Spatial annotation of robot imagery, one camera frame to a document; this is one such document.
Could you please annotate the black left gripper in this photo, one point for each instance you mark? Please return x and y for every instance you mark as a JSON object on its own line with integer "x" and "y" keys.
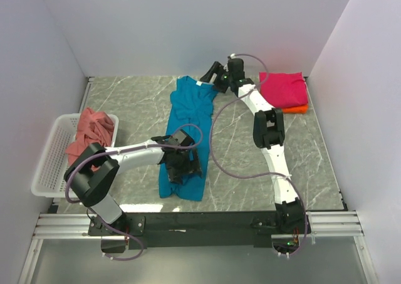
{"x": 192, "y": 167}

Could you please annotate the folded pink t shirt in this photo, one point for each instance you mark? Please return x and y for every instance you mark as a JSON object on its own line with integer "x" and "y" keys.
{"x": 283, "y": 90}

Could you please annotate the white plastic basket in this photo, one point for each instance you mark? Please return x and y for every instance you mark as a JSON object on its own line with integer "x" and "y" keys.
{"x": 49, "y": 179}

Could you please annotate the salmon crumpled t shirt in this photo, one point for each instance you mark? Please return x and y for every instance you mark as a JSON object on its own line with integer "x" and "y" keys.
{"x": 93, "y": 127}

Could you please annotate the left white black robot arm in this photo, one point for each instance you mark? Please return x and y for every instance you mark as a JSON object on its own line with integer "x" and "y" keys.
{"x": 91, "y": 176}

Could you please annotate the folded orange t shirt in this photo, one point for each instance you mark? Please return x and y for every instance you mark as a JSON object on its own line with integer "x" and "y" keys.
{"x": 300, "y": 109}

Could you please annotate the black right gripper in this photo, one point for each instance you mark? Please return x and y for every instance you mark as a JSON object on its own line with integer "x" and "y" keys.
{"x": 217, "y": 69}

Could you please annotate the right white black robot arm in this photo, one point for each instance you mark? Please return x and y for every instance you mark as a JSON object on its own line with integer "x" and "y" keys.
{"x": 268, "y": 136}

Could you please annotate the blue t shirt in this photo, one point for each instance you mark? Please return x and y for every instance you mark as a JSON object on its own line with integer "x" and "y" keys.
{"x": 192, "y": 109}

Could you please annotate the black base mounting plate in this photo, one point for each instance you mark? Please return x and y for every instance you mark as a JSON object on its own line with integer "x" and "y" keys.
{"x": 139, "y": 231}

